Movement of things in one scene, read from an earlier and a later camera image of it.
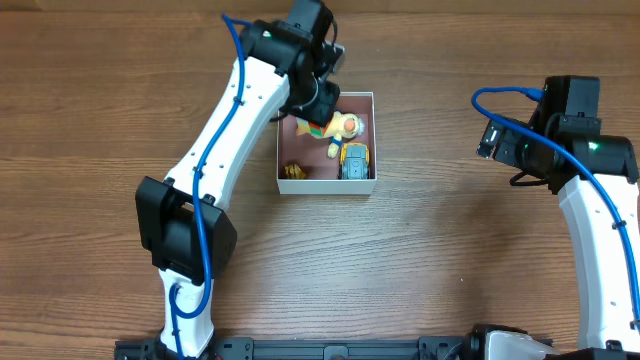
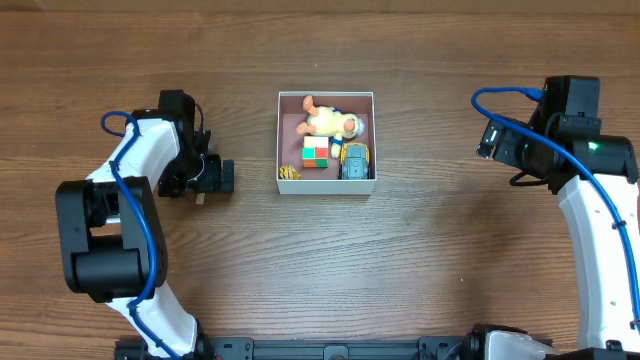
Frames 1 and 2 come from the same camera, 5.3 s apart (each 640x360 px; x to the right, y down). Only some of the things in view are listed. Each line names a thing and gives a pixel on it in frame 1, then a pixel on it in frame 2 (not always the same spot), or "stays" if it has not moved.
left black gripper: x=320 y=107 → x=227 y=175
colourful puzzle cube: x=315 y=129 → x=315 y=152
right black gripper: x=507 y=147 stays
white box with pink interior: x=303 y=166 stays
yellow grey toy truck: x=354 y=161 stays
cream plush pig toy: x=341 y=126 stays
